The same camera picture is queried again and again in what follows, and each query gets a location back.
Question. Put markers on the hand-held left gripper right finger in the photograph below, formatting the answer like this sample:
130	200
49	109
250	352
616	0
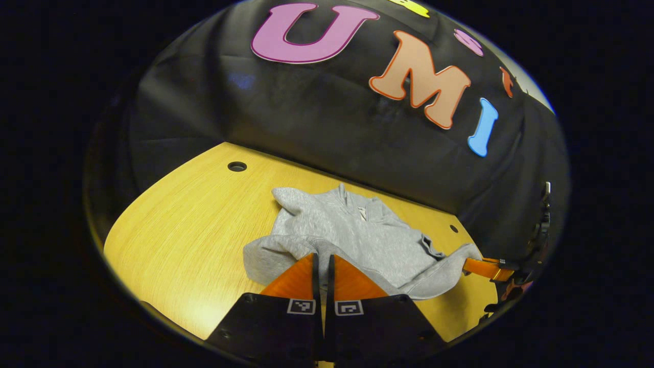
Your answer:
330	286

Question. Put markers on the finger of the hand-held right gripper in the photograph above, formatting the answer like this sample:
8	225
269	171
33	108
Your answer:
511	294
485	267

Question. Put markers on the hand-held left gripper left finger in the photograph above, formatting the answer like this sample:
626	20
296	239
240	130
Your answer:
316	286

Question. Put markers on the grey zip-neck sweatshirt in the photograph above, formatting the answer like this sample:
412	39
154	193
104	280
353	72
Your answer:
347	230

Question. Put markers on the black backdrop cloth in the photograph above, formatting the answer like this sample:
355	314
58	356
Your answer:
332	128

